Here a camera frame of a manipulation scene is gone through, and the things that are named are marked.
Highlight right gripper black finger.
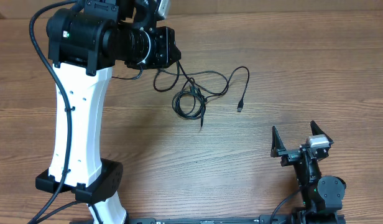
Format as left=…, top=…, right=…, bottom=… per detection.
left=310, top=120, right=334, bottom=145
left=270, top=126, right=286, bottom=157

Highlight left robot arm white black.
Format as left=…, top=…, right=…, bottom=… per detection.
left=35, top=0, right=181, bottom=223

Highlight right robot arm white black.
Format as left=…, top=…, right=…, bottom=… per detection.
left=269, top=121, right=346, bottom=223

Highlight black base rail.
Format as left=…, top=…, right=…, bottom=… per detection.
left=70, top=213, right=346, bottom=224

